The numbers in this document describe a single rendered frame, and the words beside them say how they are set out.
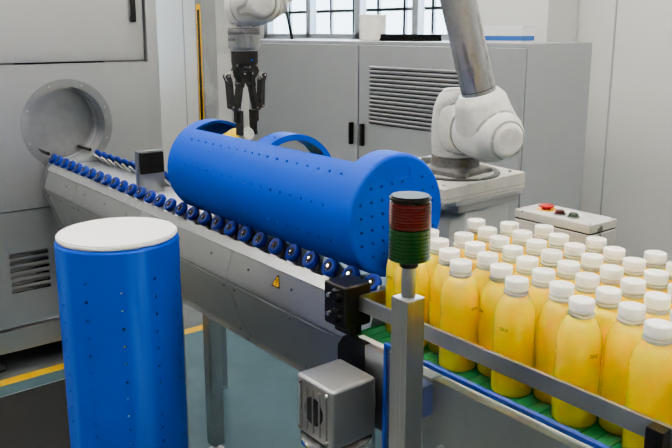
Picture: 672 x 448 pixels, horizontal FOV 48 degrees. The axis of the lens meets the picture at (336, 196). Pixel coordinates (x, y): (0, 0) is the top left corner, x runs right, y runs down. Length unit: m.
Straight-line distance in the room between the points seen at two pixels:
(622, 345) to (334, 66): 3.27
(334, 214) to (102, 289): 0.54
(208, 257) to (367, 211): 0.70
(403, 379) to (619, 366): 0.32
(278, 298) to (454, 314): 0.66
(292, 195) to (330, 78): 2.57
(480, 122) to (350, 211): 0.69
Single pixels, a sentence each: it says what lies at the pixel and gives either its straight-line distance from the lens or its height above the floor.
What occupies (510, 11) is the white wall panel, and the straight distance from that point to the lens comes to 4.66.
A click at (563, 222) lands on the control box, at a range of 1.71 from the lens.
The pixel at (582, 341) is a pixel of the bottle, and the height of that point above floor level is 1.04.
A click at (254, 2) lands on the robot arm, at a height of 1.57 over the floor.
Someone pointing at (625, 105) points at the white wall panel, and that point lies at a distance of 4.60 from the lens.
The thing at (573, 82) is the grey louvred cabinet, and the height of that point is 1.27.
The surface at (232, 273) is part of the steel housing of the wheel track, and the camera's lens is 2.09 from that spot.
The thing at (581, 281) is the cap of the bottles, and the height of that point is 1.09.
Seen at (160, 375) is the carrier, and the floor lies 0.71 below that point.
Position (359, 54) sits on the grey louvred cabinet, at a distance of 4.11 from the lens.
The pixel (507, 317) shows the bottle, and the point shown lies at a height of 1.04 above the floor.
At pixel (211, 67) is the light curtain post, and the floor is 1.36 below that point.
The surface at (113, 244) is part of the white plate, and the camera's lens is 1.75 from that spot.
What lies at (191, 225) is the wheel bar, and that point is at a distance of 2.31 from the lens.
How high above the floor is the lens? 1.50
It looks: 12 degrees down
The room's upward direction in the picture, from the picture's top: straight up
